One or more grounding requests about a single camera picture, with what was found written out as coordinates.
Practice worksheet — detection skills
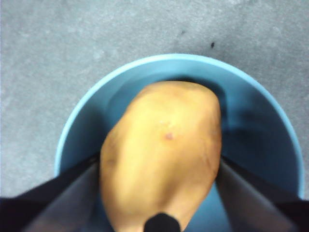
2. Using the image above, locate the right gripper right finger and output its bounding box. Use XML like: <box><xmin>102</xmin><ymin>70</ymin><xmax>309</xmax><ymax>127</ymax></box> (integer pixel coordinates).
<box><xmin>216</xmin><ymin>154</ymin><xmax>309</xmax><ymax>232</ymax></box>

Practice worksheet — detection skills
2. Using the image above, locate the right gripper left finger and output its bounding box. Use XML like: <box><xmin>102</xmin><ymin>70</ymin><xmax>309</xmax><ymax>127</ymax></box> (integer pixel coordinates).
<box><xmin>0</xmin><ymin>153</ymin><xmax>101</xmax><ymax>232</ymax></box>

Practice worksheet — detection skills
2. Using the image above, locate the blue ribbed bowl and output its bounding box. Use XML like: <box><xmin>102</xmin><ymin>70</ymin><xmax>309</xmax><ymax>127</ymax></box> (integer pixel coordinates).
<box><xmin>54</xmin><ymin>53</ymin><xmax>305</xmax><ymax>232</ymax></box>

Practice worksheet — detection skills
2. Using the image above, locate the brown potato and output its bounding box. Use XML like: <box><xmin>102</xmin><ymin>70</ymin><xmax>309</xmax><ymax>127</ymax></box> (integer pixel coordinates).
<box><xmin>99</xmin><ymin>81</ymin><xmax>223</xmax><ymax>232</ymax></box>

